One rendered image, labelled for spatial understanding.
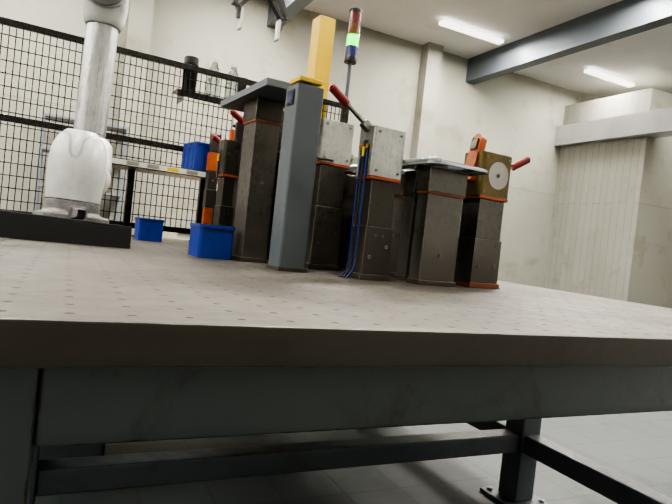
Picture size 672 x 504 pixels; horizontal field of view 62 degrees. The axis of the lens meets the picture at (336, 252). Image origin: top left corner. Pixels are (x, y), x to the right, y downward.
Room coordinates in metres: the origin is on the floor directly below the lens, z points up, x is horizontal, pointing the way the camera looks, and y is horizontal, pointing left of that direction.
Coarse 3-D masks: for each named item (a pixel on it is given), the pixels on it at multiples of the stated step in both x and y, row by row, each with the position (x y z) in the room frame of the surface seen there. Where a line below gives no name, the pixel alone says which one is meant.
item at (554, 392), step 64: (0, 384) 0.46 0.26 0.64; (64, 384) 0.48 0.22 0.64; (128, 384) 0.50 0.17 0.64; (192, 384) 0.52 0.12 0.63; (256, 384) 0.55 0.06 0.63; (320, 384) 0.58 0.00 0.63; (384, 384) 0.62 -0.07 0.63; (448, 384) 0.66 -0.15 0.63; (512, 384) 0.70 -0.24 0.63; (576, 384) 0.75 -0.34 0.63; (640, 384) 0.81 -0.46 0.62; (0, 448) 0.46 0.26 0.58; (256, 448) 1.42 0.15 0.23; (320, 448) 1.47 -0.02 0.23; (384, 448) 1.55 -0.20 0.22; (448, 448) 1.65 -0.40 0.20; (512, 448) 1.76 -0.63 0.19
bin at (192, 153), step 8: (184, 144) 2.62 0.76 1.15; (192, 144) 2.55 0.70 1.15; (200, 144) 2.52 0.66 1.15; (208, 144) 2.54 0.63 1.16; (184, 152) 2.61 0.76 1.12; (192, 152) 2.54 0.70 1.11; (200, 152) 2.53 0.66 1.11; (208, 152) 2.55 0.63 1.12; (184, 160) 2.61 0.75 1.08; (192, 160) 2.53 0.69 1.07; (200, 160) 2.53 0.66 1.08; (192, 168) 2.53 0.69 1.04; (200, 168) 2.53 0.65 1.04
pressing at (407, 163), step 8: (408, 160) 1.36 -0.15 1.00; (416, 160) 1.34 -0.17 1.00; (424, 160) 1.31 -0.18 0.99; (432, 160) 1.30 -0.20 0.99; (440, 160) 1.29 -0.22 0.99; (352, 168) 1.59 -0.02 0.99; (408, 168) 1.49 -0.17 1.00; (448, 168) 1.43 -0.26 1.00; (456, 168) 1.41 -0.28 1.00; (464, 168) 1.40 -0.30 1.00; (472, 168) 1.33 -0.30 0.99; (480, 168) 1.35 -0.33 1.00
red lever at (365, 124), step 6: (330, 90) 1.26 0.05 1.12; (336, 90) 1.26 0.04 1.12; (336, 96) 1.27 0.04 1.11; (342, 96) 1.27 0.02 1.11; (342, 102) 1.28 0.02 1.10; (348, 102) 1.28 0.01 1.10; (348, 108) 1.30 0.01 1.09; (354, 114) 1.30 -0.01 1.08; (360, 120) 1.31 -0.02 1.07; (366, 120) 1.31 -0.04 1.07; (360, 126) 1.32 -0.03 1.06; (366, 126) 1.31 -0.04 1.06
